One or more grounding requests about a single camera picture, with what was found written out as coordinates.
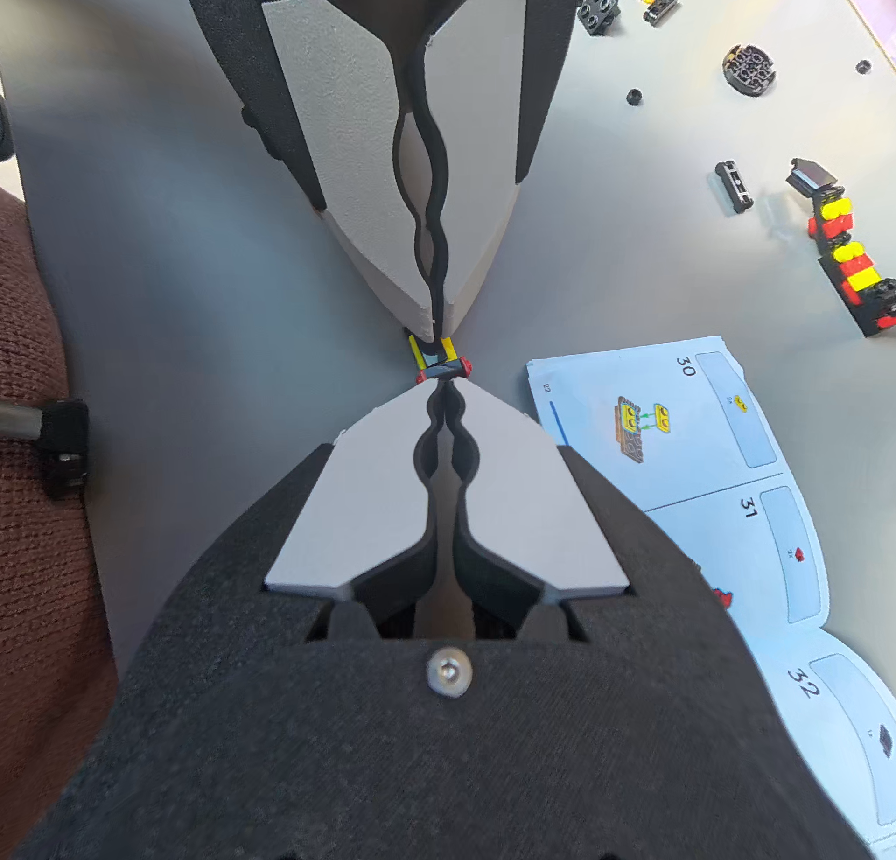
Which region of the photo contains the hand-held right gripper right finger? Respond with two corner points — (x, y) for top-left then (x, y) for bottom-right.
(447, 380), (631, 605)

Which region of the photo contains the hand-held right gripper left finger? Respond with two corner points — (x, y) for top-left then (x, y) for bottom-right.
(265, 380), (445, 602)

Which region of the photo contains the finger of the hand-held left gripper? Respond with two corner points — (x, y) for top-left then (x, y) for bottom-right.
(419, 0), (528, 336)
(261, 0), (438, 343)

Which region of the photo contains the small yellow red black brick assembly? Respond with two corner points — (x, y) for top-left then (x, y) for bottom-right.
(408, 335), (474, 385)

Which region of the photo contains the blue instruction booklet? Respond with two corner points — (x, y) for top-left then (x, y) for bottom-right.
(526, 335), (896, 848)

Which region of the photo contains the pile of loose toy bricks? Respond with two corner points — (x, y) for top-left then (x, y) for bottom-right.
(577, 0), (683, 36)

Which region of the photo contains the long black toy brick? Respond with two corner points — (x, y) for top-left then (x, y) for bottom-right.
(714, 159), (756, 214)

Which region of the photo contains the round black toy brick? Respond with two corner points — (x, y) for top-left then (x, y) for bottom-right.
(721, 44), (778, 97)

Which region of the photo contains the black clip with metal rod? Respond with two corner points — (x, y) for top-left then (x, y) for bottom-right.
(0, 397), (91, 501)

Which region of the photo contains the person's brown sweater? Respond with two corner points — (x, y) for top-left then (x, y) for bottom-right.
(0, 188), (119, 848)

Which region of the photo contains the red yellow black brick leg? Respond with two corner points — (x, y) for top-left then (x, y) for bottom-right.
(786, 158), (896, 338)

